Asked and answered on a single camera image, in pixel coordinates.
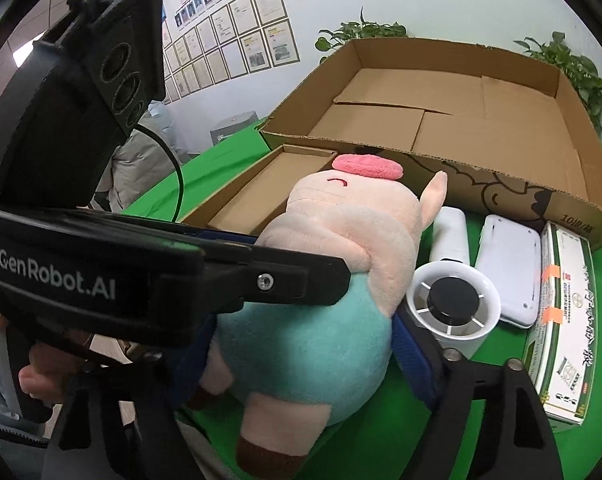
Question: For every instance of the small cardboard tray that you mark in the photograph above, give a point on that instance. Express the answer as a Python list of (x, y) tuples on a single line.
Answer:
[(247, 203)]

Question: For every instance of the large open cardboard box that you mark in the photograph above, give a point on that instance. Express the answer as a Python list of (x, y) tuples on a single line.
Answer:
[(510, 132)]

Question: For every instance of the person's left hand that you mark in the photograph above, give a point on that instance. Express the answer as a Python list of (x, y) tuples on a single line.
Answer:
[(48, 373)]

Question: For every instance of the left potted green plant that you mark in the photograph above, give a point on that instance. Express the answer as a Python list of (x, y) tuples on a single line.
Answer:
[(331, 40)]

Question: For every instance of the framed certificates on wall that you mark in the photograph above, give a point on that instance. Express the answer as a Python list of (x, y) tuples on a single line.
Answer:
[(235, 39)]

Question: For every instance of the right potted green plant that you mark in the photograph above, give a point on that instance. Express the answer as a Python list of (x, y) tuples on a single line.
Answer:
[(579, 69)]

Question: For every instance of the potted green plant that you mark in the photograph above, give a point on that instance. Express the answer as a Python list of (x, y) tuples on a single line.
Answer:
[(331, 40), (579, 69)]

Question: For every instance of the white flat rectangular device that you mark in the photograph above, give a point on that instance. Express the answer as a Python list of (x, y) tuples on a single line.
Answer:
[(509, 255)]

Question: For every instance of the pink pig plush toy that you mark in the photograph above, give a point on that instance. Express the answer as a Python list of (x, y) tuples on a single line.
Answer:
[(300, 362)]

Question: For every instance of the green white medicine box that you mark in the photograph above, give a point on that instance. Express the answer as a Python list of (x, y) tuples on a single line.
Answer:
[(560, 351)]

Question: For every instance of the white handheld fan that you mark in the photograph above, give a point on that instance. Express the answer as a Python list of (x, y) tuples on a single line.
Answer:
[(458, 304)]

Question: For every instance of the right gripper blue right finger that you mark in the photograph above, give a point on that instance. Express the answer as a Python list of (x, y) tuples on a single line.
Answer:
[(515, 438)]

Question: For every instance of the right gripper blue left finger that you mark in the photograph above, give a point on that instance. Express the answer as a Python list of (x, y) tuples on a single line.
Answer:
[(119, 422)]

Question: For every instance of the person in white jacket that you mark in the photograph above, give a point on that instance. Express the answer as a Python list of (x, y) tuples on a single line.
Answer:
[(139, 164)]

